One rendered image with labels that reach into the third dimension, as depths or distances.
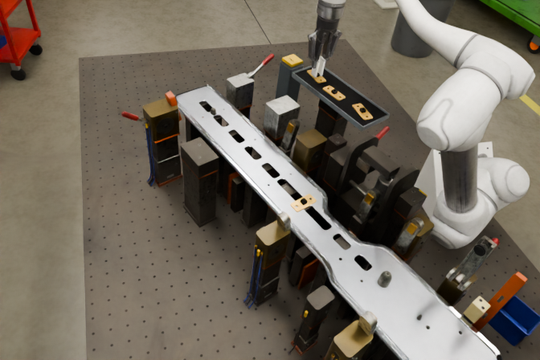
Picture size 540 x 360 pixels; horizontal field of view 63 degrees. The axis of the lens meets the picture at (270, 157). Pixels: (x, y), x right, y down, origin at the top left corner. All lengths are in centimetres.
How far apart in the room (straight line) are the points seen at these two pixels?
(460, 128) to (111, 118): 156
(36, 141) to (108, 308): 188
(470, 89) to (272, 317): 91
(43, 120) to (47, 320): 149
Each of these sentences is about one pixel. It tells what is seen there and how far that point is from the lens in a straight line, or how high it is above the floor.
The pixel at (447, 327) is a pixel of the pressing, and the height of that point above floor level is 100.
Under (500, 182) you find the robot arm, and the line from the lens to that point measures 171.
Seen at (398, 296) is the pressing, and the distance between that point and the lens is 130.
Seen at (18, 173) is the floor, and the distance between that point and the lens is 306.
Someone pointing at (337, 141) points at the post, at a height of 110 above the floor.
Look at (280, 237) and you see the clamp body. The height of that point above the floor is 105.
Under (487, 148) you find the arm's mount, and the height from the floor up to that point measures 94.
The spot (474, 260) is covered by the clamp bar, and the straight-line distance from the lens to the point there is 127.
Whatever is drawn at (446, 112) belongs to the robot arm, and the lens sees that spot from 114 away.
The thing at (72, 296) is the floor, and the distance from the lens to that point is 244.
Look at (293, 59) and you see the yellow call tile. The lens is 175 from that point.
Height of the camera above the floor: 206
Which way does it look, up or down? 44 degrees down
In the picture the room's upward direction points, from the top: 8 degrees clockwise
